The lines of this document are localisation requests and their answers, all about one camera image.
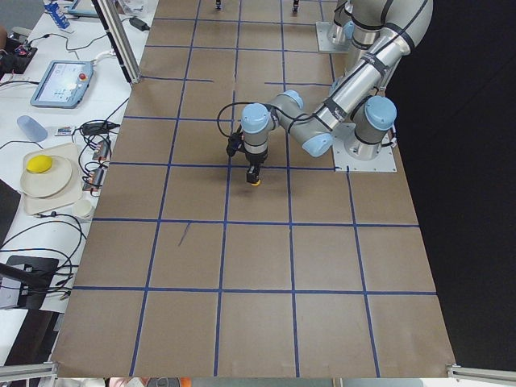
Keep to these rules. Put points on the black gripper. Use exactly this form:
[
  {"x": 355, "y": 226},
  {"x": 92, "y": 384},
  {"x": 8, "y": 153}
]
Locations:
[{"x": 255, "y": 160}]

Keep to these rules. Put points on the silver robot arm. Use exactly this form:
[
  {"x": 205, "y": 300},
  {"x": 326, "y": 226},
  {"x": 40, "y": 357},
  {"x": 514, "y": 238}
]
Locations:
[{"x": 380, "y": 34}]

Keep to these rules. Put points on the white paper cup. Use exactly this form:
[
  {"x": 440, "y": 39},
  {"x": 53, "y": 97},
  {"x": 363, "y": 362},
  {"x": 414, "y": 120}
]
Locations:
[{"x": 83, "y": 209}]

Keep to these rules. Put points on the beige tray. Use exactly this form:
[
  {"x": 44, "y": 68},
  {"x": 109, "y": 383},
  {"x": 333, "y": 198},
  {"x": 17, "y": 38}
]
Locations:
[{"x": 71, "y": 193}]

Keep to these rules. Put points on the black power adapter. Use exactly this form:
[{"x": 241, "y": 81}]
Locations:
[{"x": 139, "y": 24}]

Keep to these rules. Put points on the beige plate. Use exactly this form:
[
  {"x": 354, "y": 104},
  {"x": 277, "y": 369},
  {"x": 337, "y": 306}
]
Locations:
[{"x": 42, "y": 185}]

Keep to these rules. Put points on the yellow lemon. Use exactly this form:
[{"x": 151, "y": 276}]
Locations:
[{"x": 39, "y": 164}]

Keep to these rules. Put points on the blue plastic cup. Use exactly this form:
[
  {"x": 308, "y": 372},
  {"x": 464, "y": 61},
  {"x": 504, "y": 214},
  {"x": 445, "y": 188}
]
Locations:
[{"x": 33, "y": 130}]

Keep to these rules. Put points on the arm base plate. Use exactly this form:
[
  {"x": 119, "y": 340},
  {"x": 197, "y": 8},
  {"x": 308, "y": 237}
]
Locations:
[
  {"x": 351, "y": 155},
  {"x": 333, "y": 38}
]

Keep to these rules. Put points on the aluminium frame post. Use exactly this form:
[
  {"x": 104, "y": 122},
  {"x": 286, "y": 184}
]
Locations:
[{"x": 111, "y": 22}]

